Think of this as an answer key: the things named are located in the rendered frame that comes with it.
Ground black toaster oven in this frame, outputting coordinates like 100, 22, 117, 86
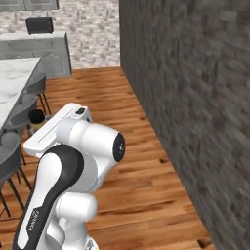
24, 16, 55, 36

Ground black round-topped yellow object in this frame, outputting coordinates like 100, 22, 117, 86
27, 108, 47, 132

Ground grey base cabinet run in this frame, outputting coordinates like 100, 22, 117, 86
0, 30, 73, 79

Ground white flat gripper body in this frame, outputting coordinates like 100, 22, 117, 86
22, 103, 79, 159

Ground white marble dining counter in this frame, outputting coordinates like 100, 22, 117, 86
0, 57, 42, 132

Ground grey wall cabinets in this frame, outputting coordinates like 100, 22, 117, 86
0, 0, 61, 13

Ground grey bar stool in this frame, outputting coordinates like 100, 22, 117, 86
0, 131, 34, 219
24, 73, 53, 116
7, 94, 39, 138

